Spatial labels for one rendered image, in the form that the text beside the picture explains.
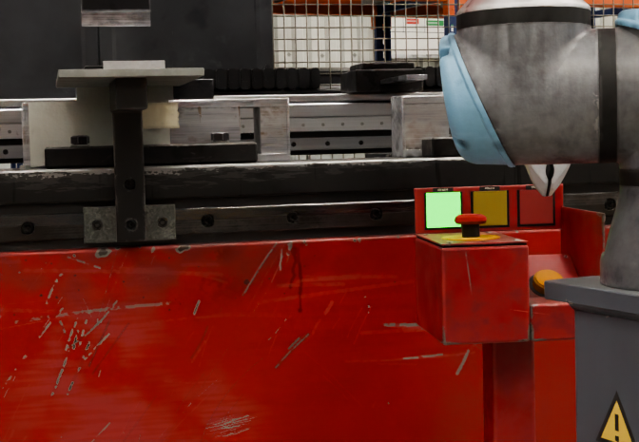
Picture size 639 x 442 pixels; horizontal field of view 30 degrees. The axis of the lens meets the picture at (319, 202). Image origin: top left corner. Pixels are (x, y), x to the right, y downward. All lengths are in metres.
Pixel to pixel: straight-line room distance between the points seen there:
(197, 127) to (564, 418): 0.70
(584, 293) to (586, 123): 0.15
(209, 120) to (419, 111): 0.33
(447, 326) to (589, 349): 0.39
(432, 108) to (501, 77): 0.85
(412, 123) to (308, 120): 0.28
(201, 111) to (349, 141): 0.39
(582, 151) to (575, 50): 0.08
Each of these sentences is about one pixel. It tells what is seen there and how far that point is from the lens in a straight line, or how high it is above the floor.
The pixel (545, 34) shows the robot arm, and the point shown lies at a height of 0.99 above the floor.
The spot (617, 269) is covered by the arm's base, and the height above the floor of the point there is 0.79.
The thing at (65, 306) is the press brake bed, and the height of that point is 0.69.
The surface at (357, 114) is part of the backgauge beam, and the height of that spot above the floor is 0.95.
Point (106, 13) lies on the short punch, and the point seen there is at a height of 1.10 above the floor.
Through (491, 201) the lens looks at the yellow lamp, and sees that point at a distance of 1.57.
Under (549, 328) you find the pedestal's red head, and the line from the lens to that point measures 1.45.
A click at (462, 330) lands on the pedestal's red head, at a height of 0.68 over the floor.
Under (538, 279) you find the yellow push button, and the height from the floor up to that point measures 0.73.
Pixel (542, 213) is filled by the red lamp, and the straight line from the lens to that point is 1.59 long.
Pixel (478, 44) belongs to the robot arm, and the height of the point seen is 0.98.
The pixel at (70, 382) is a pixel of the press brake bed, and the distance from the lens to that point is 1.67.
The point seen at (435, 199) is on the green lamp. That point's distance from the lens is 1.55.
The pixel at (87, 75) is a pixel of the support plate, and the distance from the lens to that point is 1.51.
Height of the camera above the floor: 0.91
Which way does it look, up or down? 3 degrees down
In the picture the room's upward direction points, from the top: 1 degrees counter-clockwise
